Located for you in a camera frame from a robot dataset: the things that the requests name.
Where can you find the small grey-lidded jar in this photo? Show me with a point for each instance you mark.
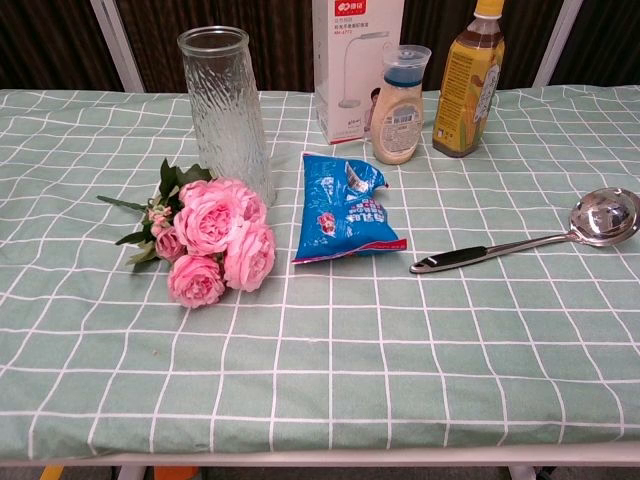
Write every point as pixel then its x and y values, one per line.
pixel 399 117

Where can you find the blue snack bag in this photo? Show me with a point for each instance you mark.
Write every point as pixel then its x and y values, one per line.
pixel 340 215

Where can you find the clear drinking glass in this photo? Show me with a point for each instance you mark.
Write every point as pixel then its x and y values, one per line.
pixel 227 107

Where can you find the green checked tablecloth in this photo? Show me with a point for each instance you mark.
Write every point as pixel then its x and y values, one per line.
pixel 350 340

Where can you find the white partition frame post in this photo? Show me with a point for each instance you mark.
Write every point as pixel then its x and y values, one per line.
pixel 117 42
pixel 552 42

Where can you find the pink artificial rose bouquet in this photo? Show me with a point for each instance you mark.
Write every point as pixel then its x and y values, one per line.
pixel 215 235

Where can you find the yellow label tea bottle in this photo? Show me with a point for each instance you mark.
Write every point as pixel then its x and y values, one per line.
pixel 467 90

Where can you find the white desk lamp box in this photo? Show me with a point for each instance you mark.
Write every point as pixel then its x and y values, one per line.
pixel 345 65

